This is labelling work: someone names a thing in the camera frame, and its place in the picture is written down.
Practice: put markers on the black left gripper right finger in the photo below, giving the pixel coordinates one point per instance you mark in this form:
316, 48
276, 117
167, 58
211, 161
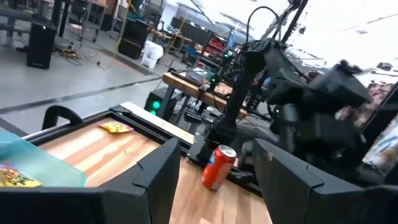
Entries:
311, 202

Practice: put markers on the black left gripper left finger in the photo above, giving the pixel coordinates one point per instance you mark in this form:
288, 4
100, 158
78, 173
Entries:
93, 207

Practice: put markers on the yellow candy pack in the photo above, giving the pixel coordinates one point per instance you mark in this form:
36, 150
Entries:
15, 180
116, 127

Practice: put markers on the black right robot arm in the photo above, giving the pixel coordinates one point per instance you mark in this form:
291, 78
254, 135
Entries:
239, 93

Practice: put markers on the blue white cloth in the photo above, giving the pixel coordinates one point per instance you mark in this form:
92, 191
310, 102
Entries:
385, 149

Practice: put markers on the teal plastic bin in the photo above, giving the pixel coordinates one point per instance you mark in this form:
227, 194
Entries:
46, 165

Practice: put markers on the brown patterned cloth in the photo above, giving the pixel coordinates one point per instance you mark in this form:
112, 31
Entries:
379, 93

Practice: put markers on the red soda can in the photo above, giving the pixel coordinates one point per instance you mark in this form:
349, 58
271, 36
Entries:
217, 169

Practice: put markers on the black computer tower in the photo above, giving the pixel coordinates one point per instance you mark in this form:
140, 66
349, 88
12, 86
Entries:
158, 99

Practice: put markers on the red toolbox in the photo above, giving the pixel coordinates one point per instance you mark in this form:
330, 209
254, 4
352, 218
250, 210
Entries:
216, 46

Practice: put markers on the wooden workbench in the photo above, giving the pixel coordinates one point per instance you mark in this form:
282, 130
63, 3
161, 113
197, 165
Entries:
183, 85

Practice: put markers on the white plastic bin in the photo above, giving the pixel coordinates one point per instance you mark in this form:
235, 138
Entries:
152, 54

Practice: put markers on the black speaker box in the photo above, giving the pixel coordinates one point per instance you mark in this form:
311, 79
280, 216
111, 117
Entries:
40, 46

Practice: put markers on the black cabinet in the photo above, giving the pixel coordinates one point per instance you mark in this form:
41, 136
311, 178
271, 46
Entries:
132, 37

